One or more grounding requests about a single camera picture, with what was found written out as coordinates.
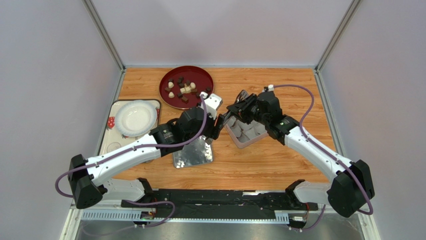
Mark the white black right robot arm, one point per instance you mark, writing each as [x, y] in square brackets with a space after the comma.
[350, 185]

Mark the silver square tin lid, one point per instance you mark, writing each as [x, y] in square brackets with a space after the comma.
[199, 152]

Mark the pink square chocolate tin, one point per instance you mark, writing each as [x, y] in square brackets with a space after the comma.
[245, 134]

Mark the white scalloped plate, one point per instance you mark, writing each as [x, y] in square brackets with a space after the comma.
[136, 118]

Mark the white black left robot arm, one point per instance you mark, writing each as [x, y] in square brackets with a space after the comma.
[90, 179]

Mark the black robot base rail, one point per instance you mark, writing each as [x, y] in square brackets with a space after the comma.
[224, 205]

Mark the metal serving tongs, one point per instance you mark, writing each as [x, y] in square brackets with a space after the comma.
[232, 109]

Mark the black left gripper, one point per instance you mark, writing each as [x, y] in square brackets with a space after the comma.
[217, 129]

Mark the dark red round tray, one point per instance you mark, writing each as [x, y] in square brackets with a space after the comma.
[197, 75]

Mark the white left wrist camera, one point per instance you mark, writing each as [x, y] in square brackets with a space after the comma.
[211, 103]

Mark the strawberry pattern rectangular tray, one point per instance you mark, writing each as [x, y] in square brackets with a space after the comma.
[113, 139]

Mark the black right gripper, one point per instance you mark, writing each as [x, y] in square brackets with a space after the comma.
[242, 106]

